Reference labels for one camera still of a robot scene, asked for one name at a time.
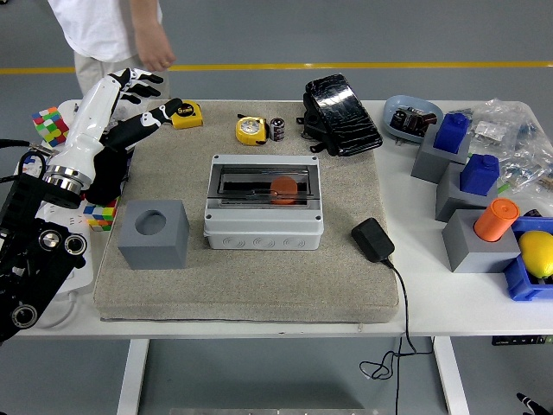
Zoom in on orange cylinder battery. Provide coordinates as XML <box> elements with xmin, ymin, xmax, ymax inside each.
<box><xmin>270</xmin><ymin>176</ymin><xmax>299</xmax><ymax>206</ymax></box>
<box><xmin>474</xmin><ymin>198</ymin><xmax>521</xmax><ymax>243</ymax></box>

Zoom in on grey junction box clear lid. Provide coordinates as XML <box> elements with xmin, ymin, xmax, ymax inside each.
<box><xmin>202</xmin><ymin>154</ymin><xmax>324</xmax><ymax>251</ymax></box>

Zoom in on beige mat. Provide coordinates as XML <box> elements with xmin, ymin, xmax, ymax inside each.
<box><xmin>92</xmin><ymin>99</ymin><xmax>401</xmax><ymax>324</ymax></box>

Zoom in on black table control panel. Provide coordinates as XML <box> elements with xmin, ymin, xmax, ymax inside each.
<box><xmin>491</xmin><ymin>335</ymin><xmax>553</xmax><ymax>347</ymax></box>

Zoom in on small clear bag white parts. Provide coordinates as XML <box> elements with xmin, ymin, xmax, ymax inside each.
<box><xmin>469</xmin><ymin>119</ymin><xmax>507</xmax><ymax>144</ymax></box>

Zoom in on light blue bowl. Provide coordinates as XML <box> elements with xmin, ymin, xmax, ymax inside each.
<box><xmin>383</xmin><ymin>94</ymin><xmax>445</xmax><ymax>145</ymax></box>

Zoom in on grey block holder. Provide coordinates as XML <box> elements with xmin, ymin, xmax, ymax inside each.
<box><xmin>442</xmin><ymin>209</ymin><xmax>522</xmax><ymax>274</ymax></box>
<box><xmin>435</xmin><ymin>163</ymin><xmax>502</xmax><ymax>224</ymax></box>
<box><xmin>410</xmin><ymin>127</ymin><xmax>472</xmax><ymax>185</ymax></box>
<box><xmin>117</xmin><ymin>199</ymin><xmax>190</xmax><ymax>271</ymax></box>

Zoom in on blue plastic bin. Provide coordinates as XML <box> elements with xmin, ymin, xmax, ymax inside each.
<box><xmin>502</xmin><ymin>215</ymin><xmax>553</xmax><ymax>302</ymax></box>

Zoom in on clear bags of small parts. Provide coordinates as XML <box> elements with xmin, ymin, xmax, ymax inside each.
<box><xmin>457</xmin><ymin>98</ymin><xmax>553</xmax><ymax>195</ymax></box>

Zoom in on yellow tape measure black strap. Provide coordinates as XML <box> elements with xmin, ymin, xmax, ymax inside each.
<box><xmin>170</xmin><ymin>99</ymin><xmax>204</xmax><ymax>130</ymax></box>

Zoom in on black foot pedal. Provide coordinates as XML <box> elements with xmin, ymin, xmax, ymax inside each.
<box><xmin>296</xmin><ymin>73</ymin><xmax>385</xmax><ymax>157</ymax></box>

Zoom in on large colourful puzzle cube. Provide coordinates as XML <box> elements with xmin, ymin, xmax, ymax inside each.
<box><xmin>31</xmin><ymin>106</ymin><xmax>71</xmax><ymax>149</ymax></box>

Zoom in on small colourful puzzle cube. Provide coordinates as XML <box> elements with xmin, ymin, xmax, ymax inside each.
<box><xmin>83</xmin><ymin>199</ymin><xmax>119</xmax><ymax>233</ymax></box>

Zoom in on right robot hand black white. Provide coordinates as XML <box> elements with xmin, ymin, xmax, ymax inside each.
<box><xmin>516</xmin><ymin>392</ymin><xmax>553</xmax><ymax>415</ymax></box>

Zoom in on yellow lemon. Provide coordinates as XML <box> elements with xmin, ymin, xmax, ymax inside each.
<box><xmin>518</xmin><ymin>230</ymin><xmax>553</xmax><ymax>280</ymax></box>

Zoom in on white power strip cable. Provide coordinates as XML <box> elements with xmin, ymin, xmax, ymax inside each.
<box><xmin>38</xmin><ymin>290</ymin><xmax>94</xmax><ymax>330</ymax></box>

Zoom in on yellow tape measure white face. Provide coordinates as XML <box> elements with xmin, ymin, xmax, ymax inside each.
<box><xmin>235</xmin><ymin>115</ymin><xmax>271</xmax><ymax>146</ymax></box>

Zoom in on black adapter cord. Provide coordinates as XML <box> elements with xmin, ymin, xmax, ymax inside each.
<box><xmin>359</xmin><ymin>257</ymin><xmax>435</xmax><ymax>415</ymax></box>

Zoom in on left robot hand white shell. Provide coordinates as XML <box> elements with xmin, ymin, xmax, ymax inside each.
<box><xmin>45</xmin><ymin>67</ymin><xmax>185</xmax><ymax>190</ymax></box>

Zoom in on dark electronic component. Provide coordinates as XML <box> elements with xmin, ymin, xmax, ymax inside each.
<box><xmin>390</xmin><ymin>106</ymin><xmax>438</xmax><ymax>135</ymax></box>

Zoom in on white table leg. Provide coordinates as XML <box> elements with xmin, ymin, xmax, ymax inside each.
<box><xmin>433</xmin><ymin>336</ymin><xmax>470</xmax><ymax>415</ymax></box>
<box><xmin>116</xmin><ymin>338</ymin><xmax>150</xmax><ymax>415</ymax></box>

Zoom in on blue battery block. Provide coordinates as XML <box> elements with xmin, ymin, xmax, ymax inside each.
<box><xmin>433</xmin><ymin>112</ymin><xmax>472</xmax><ymax>155</ymax></box>
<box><xmin>459</xmin><ymin>153</ymin><xmax>501</xmax><ymax>195</ymax></box>

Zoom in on person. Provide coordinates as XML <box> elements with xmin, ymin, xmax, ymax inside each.
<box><xmin>47</xmin><ymin>0</ymin><xmax>177</xmax><ymax>99</ymax></box>

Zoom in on black power adapter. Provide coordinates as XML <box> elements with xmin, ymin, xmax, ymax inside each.
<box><xmin>350</xmin><ymin>217</ymin><xmax>396</xmax><ymax>263</ymax></box>

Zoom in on person's left hand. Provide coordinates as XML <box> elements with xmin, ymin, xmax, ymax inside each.
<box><xmin>137</xmin><ymin>29</ymin><xmax>177</xmax><ymax>73</ymax></box>

